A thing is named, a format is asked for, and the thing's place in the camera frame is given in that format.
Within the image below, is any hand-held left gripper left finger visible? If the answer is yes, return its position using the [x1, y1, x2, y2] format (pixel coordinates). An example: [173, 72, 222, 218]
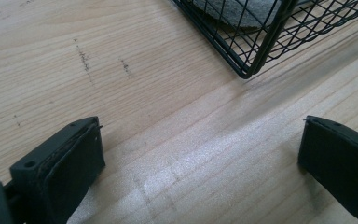
[4, 116, 106, 224]

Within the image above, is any black wire basket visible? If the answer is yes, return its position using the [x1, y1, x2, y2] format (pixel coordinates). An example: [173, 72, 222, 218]
[170, 0, 358, 80]

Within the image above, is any grey felt cloth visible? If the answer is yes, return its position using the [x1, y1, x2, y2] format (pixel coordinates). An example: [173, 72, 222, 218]
[192, 0, 313, 30]

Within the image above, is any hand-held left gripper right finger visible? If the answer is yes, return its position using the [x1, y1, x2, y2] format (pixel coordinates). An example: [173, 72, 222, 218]
[297, 115, 358, 224]

